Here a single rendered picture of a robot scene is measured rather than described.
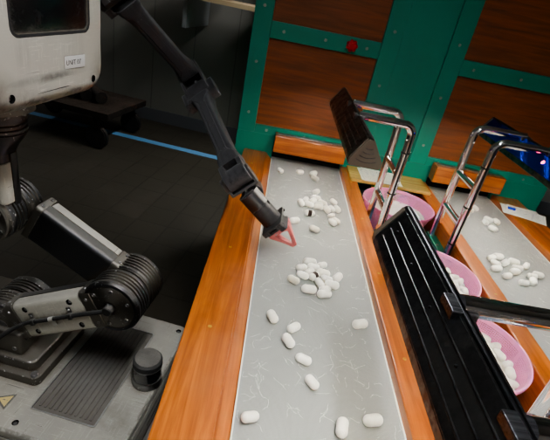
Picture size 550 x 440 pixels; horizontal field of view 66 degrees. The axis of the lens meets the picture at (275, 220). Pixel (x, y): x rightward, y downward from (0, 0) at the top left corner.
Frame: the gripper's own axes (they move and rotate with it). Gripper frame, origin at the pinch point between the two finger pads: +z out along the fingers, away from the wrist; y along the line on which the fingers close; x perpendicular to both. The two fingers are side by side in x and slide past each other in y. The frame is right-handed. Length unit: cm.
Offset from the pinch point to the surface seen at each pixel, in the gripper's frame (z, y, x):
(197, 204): 5, 159, 91
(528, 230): 67, 42, -58
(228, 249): -13.0, -9.3, 11.0
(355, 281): 15.0, -9.4, -9.4
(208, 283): -14.4, -24.8, 12.6
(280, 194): -2.7, 36.5, 4.4
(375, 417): 13, -52, -9
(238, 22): -71, 311, 12
